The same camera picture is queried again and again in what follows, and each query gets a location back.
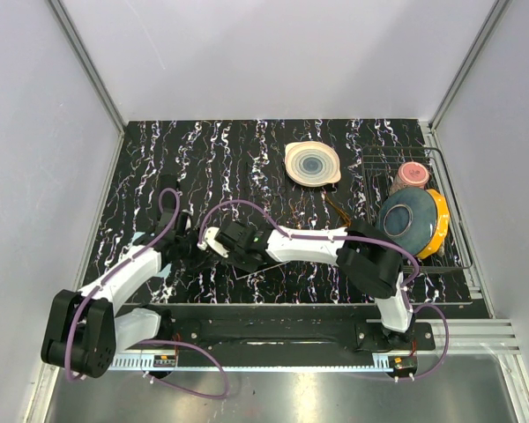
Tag pink cup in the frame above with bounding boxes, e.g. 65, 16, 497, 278
394, 161, 430, 189

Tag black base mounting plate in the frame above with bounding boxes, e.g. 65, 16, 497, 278
147, 304, 436, 353

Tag dark blue bowl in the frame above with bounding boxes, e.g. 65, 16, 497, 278
376, 188, 436, 256

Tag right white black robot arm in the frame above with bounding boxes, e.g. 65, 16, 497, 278
198, 221, 414, 350

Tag amber sunglasses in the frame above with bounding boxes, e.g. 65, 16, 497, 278
325, 193, 352, 228

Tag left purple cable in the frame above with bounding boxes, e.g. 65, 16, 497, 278
63, 188, 229, 400

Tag yellow bowl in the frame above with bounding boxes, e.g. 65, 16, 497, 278
417, 189, 451, 260

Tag beige plate with blue rings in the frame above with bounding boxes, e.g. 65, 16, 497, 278
284, 141, 341, 188

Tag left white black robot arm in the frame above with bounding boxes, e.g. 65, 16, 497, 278
41, 210, 200, 378

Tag black wire dish rack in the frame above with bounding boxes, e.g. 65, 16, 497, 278
361, 145, 473, 272

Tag black rectangular glasses case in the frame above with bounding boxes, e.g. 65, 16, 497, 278
158, 173, 179, 213

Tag white geometric glasses case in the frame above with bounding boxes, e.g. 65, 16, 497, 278
232, 264, 269, 279

